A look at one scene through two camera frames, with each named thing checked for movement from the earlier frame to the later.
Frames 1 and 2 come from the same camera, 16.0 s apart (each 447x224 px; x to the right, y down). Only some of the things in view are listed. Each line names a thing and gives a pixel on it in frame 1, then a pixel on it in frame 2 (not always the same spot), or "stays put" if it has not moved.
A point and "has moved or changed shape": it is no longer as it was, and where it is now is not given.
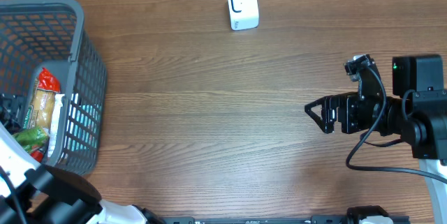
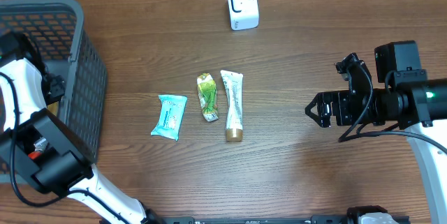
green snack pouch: x=35 y=141 has moved or changed shape
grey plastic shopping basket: x=49 y=33 stays put
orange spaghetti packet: x=41 y=108 has moved or changed shape
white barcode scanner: x=243 y=5 stays put
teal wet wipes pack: x=82 y=126 -> x=172 y=111
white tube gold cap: x=59 y=102 has moved or changed shape
